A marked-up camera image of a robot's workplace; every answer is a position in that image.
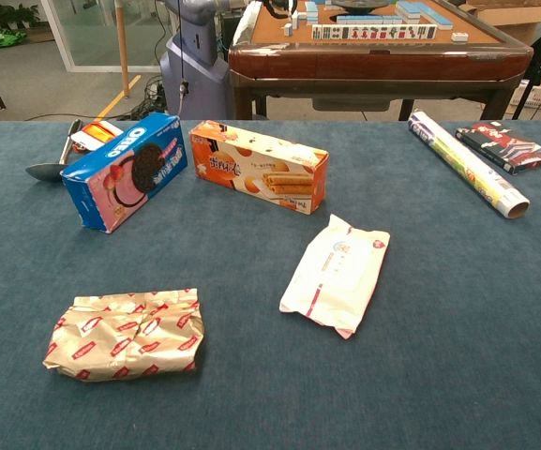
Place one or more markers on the orange white snack packet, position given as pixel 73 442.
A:
pixel 94 133

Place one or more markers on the white wet wipes pack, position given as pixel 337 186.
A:
pixel 335 276

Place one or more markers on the cardboard box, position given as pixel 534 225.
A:
pixel 509 19

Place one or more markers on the green plants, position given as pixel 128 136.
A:
pixel 0 21

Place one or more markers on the gold red package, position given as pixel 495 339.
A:
pixel 124 335

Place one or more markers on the single white mahjong tile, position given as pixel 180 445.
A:
pixel 459 37

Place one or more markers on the orange egg roll box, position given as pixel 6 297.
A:
pixel 258 166

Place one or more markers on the metal ladle spoon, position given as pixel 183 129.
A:
pixel 49 169

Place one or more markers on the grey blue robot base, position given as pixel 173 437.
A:
pixel 195 65

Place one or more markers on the wooden pole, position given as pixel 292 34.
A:
pixel 122 47

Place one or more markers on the dark red-printed flat box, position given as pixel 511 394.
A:
pixel 504 145

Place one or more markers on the wooden mahjong table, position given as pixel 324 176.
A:
pixel 378 61

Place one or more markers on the black tripod stand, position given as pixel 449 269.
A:
pixel 539 65

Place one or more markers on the cling film roll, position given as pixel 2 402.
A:
pixel 467 166

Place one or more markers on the mahjong tile row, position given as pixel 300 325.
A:
pixel 373 32

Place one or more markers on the blue Oreo cookie box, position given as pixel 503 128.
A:
pixel 124 171

